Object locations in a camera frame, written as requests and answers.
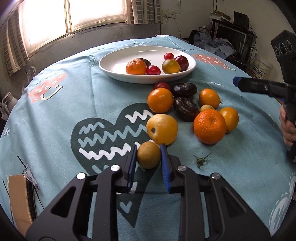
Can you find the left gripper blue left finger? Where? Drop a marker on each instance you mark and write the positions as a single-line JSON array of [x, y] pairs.
[[127, 164]]

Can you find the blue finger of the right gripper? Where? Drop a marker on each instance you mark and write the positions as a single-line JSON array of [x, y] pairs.
[[266, 87]]

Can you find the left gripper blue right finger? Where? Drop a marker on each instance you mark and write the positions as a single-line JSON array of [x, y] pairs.
[[172, 181]]

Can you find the small brown longan fruit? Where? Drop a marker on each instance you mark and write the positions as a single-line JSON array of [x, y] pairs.
[[148, 155]]

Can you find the round orange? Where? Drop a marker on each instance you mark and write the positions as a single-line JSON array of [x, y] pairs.
[[160, 100]]

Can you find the dark red plum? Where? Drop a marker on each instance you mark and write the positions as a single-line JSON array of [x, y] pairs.
[[183, 62]]

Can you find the red cherry tomato with stem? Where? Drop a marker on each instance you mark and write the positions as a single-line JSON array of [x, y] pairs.
[[168, 56]]

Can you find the dark wrinkled passion fruit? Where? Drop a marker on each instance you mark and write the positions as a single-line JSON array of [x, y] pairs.
[[147, 62]]

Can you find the person's right hand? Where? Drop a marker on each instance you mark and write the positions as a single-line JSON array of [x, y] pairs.
[[287, 128]]

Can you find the white plastic bucket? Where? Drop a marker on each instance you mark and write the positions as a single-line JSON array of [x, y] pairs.
[[261, 68]]

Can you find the green tomato calyx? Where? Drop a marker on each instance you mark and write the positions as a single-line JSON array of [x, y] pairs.
[[201, 160]]

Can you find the black shelf with electronics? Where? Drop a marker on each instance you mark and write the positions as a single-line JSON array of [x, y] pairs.
[[235, 31]]

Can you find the orange at bottom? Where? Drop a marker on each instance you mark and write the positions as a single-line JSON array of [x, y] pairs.
[[231, 118]]

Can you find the large yellow pear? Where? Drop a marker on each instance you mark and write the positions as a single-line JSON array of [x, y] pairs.
[[162, 129]]

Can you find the pile of blue clothes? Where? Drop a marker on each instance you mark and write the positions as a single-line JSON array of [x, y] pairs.
[[219, 46]]

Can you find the large textured mandarin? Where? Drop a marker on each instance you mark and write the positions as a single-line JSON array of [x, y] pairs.
[[209, 126]]

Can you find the orange near right gripper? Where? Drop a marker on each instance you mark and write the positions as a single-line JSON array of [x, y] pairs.
[[209, 97]]

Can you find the small yellow kumquat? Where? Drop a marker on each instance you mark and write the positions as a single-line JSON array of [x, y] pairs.
[[206, 107]]

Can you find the light blue patterned tablecloth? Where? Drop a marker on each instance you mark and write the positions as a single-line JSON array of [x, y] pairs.
[[73, 118]]

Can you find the red cherry tomato on cloth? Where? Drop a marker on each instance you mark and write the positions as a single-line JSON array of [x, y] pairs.
[[162, 85]]

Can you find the brown cardboard piece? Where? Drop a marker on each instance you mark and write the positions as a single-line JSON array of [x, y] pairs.
[[19, 203]]

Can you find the yellow-green citrus on plate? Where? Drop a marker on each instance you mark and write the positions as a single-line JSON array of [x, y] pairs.
[[171, 66]]

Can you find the small red cherry tomato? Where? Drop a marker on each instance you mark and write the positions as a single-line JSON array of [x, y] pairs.
[[153, 70]]

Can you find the small mandarin on plate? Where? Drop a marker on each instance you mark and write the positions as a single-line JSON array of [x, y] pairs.
[[136, 67]]

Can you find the white oval plate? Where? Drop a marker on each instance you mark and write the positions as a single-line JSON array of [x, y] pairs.
[[114, 64]]

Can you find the white electric kettle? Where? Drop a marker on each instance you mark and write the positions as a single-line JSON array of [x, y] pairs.
[[8, 103]]

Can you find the right checkered curtain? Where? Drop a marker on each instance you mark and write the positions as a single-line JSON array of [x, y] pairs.
[[143, 12]]

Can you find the checkered curtain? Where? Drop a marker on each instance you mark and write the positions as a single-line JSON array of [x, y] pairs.
[[143, 12], [13, 52]]

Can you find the left checkered curtain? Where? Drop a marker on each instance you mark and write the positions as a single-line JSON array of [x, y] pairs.
[[13, 52]]

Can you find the bright window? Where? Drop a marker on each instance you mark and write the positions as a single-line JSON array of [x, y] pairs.
[[42, 22]]

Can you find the wall power outlet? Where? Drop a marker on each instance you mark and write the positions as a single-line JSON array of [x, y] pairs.
[[169, 14]]

